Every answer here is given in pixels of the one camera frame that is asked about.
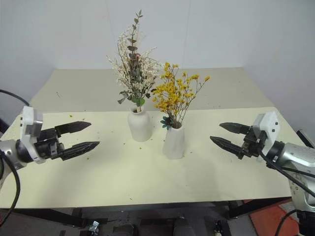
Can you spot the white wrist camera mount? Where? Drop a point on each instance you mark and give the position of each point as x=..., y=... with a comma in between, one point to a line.
x=269, y=126
x=28, y=115

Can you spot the dark object at wall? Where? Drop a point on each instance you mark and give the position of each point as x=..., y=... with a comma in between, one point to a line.
x=3, y=126

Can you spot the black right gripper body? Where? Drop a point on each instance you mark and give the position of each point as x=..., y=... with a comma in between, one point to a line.
x=253, y=145

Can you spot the twisted white vase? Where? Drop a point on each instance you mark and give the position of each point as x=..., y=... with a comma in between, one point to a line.
x=174, y=143

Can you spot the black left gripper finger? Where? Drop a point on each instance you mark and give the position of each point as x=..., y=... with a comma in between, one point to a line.
x=81, y=147
x=73, y=126

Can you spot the white dried flower bouquet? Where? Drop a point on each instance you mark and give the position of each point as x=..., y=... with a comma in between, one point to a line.
x=134, y=73

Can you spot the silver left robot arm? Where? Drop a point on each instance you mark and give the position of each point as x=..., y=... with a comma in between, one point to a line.
x=8, y=150

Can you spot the yellow dried flower bouquet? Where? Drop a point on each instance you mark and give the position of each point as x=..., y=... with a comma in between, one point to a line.
x=173, y=92

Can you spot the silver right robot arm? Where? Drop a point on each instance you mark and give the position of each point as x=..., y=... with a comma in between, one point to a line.
x=295, y=153

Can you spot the black bar beside table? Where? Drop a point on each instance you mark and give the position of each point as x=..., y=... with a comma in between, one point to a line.
x=306, y=137

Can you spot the small metal clamp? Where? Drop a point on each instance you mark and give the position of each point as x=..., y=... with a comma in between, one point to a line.
x=93, y=226

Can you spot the black table frame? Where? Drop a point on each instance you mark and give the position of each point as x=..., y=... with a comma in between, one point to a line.
x=61, y=216

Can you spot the round white bottle vase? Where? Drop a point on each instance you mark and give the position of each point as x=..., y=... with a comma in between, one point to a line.
x=139, y=125

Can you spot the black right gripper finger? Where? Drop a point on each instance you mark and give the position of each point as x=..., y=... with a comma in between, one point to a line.
x=236, y=127
x=229, y=146

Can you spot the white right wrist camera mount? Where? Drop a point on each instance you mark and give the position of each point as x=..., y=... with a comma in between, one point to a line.
x=269, y=126

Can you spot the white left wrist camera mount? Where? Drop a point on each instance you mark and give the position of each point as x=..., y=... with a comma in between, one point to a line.
x=28, y=115

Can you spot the red floor mat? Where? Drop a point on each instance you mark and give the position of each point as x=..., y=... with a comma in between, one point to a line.
x=273, y=218

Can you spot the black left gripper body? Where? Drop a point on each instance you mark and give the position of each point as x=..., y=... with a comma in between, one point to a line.
x=48, y=147

